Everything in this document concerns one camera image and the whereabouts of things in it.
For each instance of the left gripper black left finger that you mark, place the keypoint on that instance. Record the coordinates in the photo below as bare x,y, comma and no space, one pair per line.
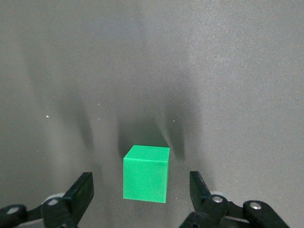
71,209

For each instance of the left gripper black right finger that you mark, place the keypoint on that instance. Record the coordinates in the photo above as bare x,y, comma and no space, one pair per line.
204,213

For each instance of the small green cube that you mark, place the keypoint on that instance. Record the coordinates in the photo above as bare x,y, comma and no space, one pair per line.
145,180

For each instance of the dark grey table mat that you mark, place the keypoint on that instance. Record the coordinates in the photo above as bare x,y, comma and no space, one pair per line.
152,59

